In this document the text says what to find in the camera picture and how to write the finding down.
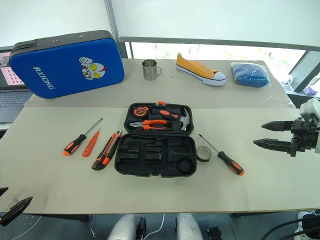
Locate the steel mug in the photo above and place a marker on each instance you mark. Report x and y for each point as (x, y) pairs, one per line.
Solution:
(148, 71)

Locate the orange black utility knife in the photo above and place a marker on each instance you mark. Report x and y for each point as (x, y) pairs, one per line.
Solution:
(105, 155)

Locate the blue cloth in plastic bag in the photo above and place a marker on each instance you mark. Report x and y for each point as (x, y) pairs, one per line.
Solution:
(250, 75)

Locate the grey laptop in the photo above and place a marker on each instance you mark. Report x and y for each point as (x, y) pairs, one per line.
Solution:
(10, 100)

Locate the black tool case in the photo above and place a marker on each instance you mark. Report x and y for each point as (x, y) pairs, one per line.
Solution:
(155, 168)

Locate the black table frame bar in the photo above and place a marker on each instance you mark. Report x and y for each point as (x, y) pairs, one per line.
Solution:
(62, 218)

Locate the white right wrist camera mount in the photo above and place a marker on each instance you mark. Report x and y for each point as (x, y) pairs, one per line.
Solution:
(311, 110)

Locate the orange voltage tester pen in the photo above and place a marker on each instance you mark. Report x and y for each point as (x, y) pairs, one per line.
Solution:
(88, 147)

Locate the grey window frame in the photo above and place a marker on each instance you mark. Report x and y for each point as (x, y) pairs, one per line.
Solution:
(200, 40)

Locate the black orange tape measure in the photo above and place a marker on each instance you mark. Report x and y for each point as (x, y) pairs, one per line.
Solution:
(140, 111)

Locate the small purple object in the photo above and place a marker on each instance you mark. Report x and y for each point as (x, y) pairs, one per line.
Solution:
(311, 90)

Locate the black electrical tape roll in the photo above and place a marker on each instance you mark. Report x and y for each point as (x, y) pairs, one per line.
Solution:
(200, 158)

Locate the small black box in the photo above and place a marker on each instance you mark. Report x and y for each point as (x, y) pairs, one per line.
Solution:
(215, 233)

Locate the blue padded cartoon case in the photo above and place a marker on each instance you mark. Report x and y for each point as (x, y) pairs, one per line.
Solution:
(62, 67)

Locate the white rounded robot leg shell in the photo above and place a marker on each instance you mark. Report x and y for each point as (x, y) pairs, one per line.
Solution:
(188, 227)
(125, 227)

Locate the yellow canvas sneaker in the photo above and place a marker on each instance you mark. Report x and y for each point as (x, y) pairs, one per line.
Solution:
(192, 67)

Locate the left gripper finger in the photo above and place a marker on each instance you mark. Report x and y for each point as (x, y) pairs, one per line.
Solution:
(3, 191)
(15, 210)

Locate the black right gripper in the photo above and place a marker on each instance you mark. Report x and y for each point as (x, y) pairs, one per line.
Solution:
(305, 137)

